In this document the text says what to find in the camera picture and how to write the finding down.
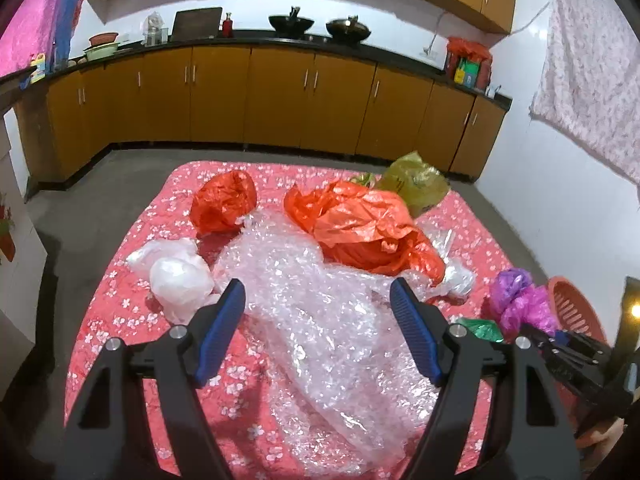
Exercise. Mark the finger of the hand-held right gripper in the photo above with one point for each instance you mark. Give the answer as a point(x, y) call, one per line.
point(565, 341)
point(570, 372)

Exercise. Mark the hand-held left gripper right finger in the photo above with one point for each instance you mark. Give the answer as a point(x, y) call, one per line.
point(415, 330)

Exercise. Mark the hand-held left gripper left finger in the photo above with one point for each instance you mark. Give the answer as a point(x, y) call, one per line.
point(220, 330)

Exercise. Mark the red plastic basket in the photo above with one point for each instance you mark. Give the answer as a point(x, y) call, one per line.
point(575, 305)

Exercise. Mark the purple plastic bag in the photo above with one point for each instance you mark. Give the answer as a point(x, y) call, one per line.
point(520, 305)

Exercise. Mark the green plastic bag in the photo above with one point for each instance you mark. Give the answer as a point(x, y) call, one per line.
point(480, 331)

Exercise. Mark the white plastic bag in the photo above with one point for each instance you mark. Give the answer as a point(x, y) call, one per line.
point(177, 280)

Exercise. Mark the clear plastic bag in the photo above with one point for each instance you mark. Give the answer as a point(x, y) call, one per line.
point(457, 277)

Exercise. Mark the clear bubble wrap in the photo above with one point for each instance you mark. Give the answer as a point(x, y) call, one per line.
point(325, 335)

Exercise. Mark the orange plastic bag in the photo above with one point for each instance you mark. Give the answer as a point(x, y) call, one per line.
point(360, 230)

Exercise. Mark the red plastic bag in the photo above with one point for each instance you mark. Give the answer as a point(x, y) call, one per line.
point(225, 205)

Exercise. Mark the yellow-green plastic bag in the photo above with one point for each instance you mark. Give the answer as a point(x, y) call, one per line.
point(415, 185)

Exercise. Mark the person's right hand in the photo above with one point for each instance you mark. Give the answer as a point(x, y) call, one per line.
point(600, 437)

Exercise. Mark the red floral blanket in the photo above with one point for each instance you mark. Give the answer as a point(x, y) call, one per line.
point(125, 340)

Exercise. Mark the brown lower kitchen cabinets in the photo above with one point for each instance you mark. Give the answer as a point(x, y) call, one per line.
point(280, 95)

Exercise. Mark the small white bottle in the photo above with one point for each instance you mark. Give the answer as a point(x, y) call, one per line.
point(492, 91)

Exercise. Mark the green box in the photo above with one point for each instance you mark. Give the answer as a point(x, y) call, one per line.
point(466, 72)

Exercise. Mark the pink floral hanging cloth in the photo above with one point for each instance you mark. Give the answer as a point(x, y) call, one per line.
point(585, 75)

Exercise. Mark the black kitchen countertop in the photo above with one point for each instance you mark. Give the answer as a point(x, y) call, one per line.
point(400, 57)

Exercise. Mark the red bag on counter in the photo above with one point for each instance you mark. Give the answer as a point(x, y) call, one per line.
point(467, 50)

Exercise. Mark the green basin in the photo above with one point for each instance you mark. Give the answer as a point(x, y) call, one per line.
point(100, 52)

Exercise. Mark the red bottle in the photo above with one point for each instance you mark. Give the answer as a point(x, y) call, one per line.
point(228, 27)

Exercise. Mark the dark cutting board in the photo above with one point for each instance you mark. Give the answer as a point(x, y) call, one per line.
point(196, 24)

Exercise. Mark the glass jar with plastic bag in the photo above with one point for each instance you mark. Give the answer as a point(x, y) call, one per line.
point(154, 30)

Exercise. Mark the black wok with lid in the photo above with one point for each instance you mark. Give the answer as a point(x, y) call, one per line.
point(348, 30)

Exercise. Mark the red basin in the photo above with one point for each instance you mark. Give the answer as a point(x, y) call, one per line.
point(103, 39)

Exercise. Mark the black wok with utensils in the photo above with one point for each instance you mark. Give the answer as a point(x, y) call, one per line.
point(291, 22)

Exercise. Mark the yellow blue packet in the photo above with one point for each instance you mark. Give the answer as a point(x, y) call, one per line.
point(38, 67)

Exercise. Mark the blue hanging cloth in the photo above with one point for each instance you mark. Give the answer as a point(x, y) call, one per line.
point(67, 35)

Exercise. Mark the bright pink hanging cloth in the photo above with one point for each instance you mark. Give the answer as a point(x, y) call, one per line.
point(35, 15)

